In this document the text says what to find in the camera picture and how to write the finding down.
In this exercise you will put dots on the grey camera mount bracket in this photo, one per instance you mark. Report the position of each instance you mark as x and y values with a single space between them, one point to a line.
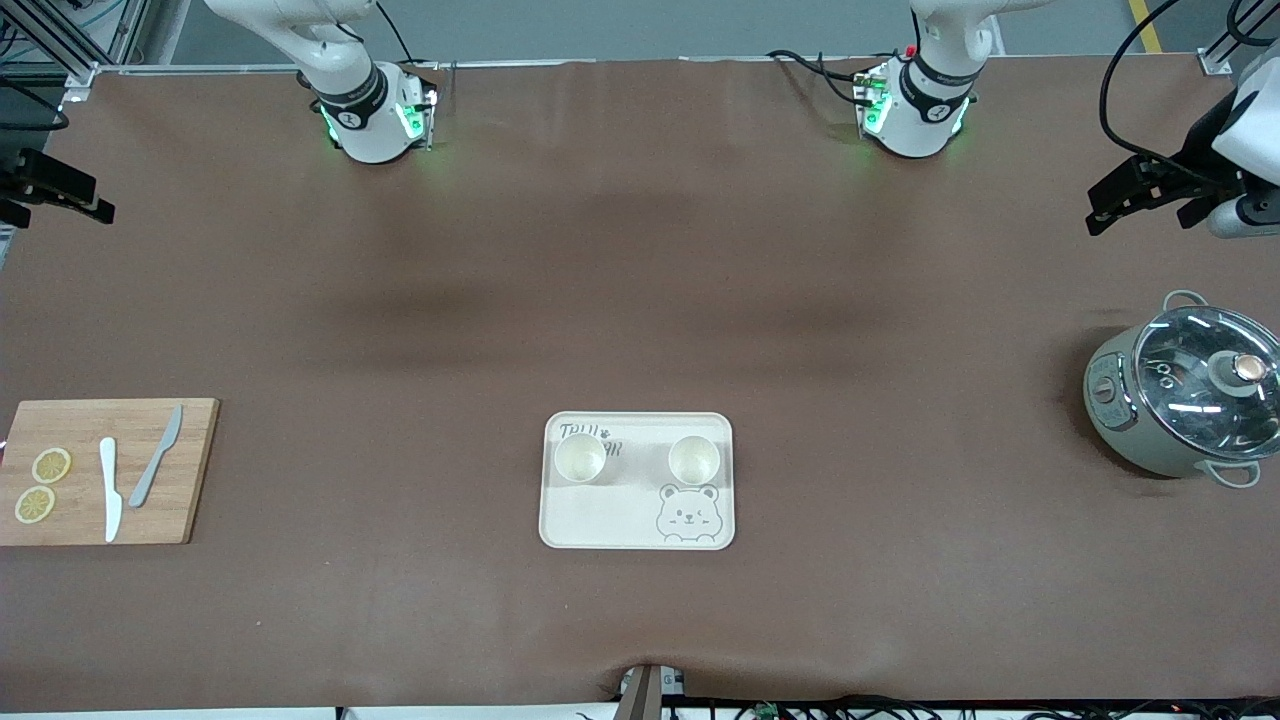
645 695

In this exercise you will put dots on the brown table mat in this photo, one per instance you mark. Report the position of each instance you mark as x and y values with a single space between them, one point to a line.
640 250

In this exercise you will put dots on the yellow lemon slice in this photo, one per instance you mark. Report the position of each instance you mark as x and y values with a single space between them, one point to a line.
51 465
35 504

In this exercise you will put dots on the grey electric cooking pot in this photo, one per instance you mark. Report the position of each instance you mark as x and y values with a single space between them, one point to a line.
1115 420

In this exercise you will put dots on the white plastic knife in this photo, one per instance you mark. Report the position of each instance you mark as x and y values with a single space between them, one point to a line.
110 490

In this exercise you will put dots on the cream bear print tray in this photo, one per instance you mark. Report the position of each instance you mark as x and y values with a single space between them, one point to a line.
620 515

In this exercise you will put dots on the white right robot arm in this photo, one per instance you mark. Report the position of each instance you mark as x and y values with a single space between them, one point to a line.
360 110

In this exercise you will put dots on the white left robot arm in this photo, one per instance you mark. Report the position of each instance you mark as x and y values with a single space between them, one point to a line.
925 110

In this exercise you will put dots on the grey plastic knife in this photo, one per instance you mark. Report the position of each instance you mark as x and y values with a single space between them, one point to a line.
150 470

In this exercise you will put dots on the white plastic cup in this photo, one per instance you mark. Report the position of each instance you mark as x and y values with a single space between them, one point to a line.
694 460
580 458

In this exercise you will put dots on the wooden cutting board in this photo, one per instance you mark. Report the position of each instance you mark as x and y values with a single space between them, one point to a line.
80 425

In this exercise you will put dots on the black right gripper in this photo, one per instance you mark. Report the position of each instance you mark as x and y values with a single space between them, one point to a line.
50 181

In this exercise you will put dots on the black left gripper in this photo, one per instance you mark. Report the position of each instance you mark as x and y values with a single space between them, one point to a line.
1203 143

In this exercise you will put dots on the aluminium frame post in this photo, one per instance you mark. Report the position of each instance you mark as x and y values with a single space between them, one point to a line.
1215 62
80 72

